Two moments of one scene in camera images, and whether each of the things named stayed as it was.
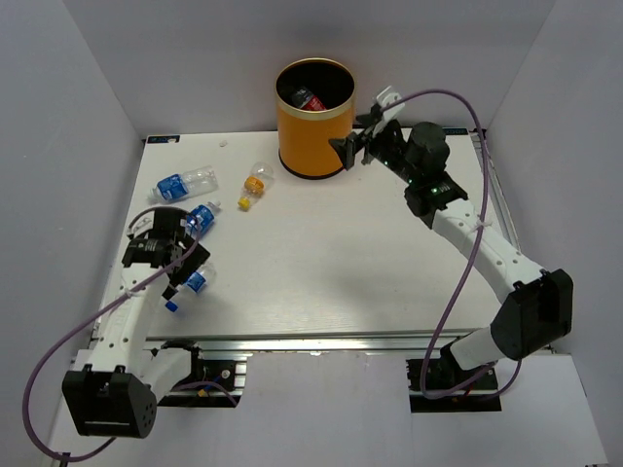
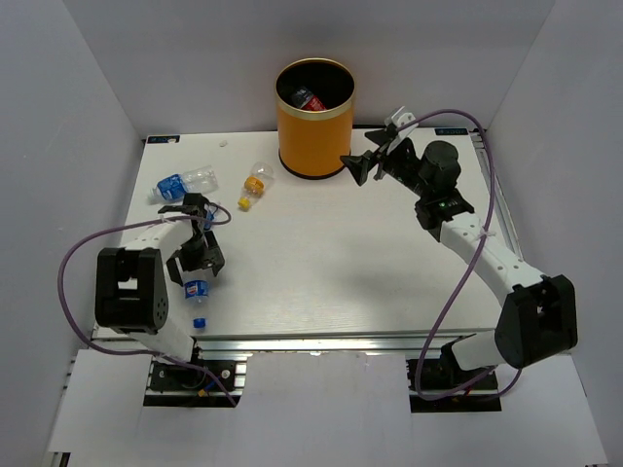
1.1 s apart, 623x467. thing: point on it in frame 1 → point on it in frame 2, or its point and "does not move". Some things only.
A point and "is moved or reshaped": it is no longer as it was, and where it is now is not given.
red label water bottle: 304,99 does not move
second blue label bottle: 186,186 does not move
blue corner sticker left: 163,138 does not move
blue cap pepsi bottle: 196,282 is moved or reshaped
